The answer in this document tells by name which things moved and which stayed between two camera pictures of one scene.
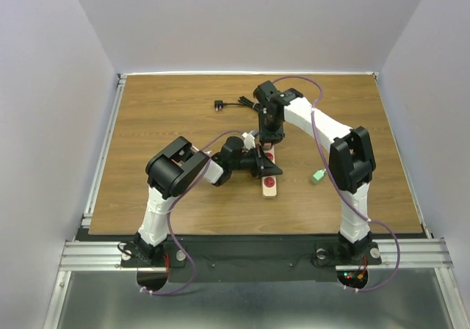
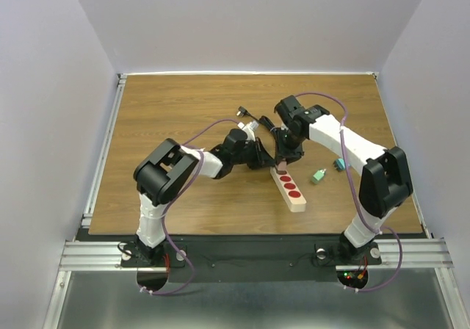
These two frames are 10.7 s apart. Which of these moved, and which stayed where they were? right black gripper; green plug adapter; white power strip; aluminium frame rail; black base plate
Moved: white power strip; right black gripper
Stayed: aluminium frame rail; black base plate; green plug adapter
